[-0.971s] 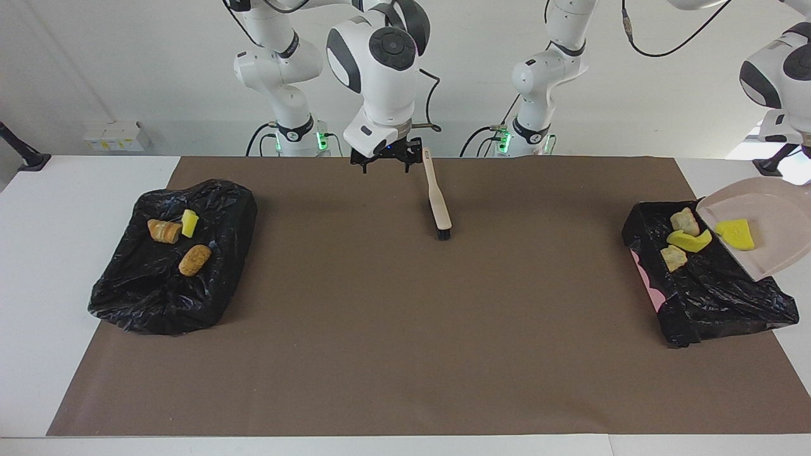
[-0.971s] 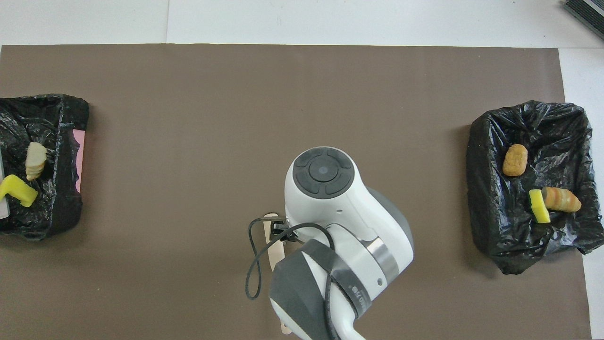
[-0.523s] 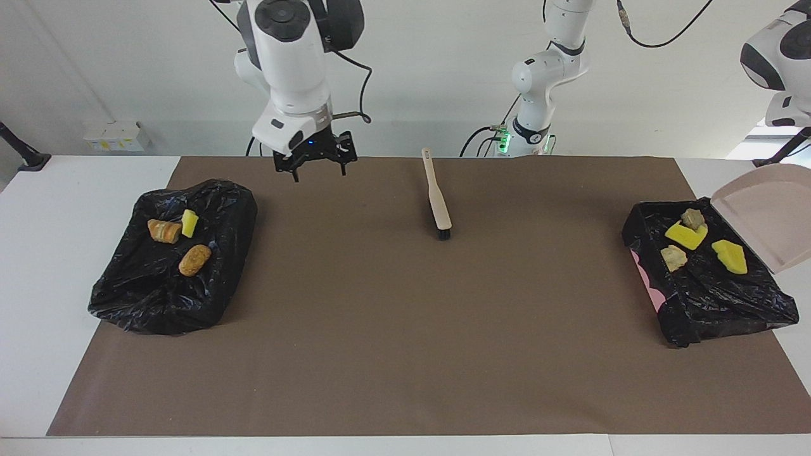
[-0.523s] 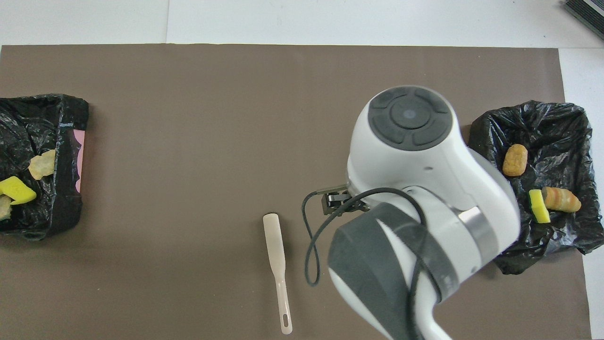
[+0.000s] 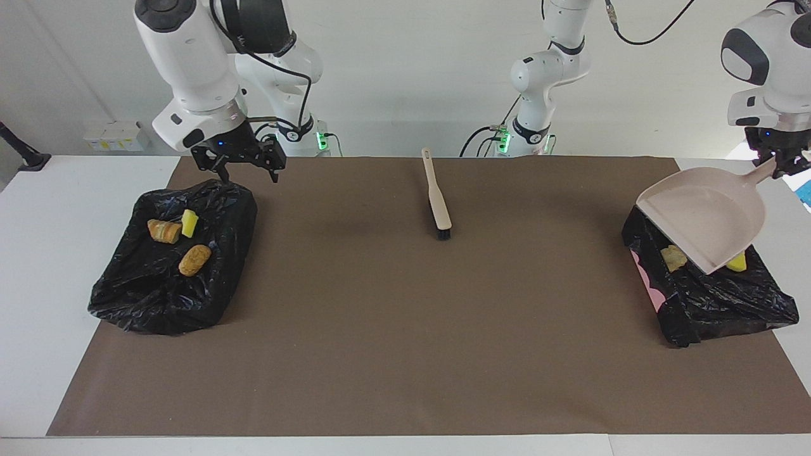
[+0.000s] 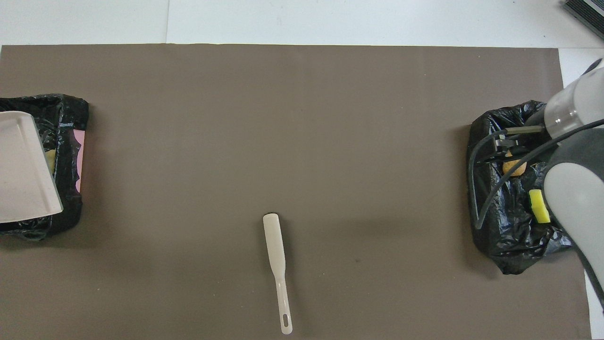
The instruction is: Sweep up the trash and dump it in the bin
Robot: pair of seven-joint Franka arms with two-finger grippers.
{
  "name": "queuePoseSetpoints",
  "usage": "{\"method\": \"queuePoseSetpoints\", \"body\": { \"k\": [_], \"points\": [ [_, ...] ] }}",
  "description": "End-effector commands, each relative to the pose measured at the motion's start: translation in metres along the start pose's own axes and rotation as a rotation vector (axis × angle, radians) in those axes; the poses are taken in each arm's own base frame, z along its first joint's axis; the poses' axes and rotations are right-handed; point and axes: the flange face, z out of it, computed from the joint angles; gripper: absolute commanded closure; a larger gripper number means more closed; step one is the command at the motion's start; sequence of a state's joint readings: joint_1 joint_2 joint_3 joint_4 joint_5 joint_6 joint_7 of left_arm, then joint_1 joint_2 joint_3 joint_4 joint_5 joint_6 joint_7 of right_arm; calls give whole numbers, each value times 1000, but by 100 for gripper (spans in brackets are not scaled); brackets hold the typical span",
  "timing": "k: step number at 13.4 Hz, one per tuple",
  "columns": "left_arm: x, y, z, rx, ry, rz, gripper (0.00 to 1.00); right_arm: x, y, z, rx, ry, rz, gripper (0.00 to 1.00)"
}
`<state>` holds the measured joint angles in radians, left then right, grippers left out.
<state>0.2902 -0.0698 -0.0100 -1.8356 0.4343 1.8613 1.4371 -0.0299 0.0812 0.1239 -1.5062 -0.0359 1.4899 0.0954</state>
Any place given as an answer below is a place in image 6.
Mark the brown paper table mat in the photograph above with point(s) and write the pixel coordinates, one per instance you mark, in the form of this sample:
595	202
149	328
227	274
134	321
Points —
283	118

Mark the beige hand brush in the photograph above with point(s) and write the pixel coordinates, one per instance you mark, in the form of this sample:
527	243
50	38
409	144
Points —
276	250

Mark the yellow green-edged sponge piece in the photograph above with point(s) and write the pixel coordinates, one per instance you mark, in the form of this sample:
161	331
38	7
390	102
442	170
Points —
539	208

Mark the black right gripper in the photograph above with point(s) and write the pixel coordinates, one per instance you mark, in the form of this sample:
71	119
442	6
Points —
519	150

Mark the beige plastic dustpan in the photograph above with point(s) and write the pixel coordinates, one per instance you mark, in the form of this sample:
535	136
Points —
23	170

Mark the pink bin box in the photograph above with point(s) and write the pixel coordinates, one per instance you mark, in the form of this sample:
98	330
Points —
80	160

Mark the brown fried nugget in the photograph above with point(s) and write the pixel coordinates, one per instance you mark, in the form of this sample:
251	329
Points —
513	168

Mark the black plastic bin bag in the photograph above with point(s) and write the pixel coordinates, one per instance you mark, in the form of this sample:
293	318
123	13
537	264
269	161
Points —
505	236
71	113

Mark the dark ridged device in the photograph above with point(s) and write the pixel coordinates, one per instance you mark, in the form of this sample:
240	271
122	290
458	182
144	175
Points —
590	12

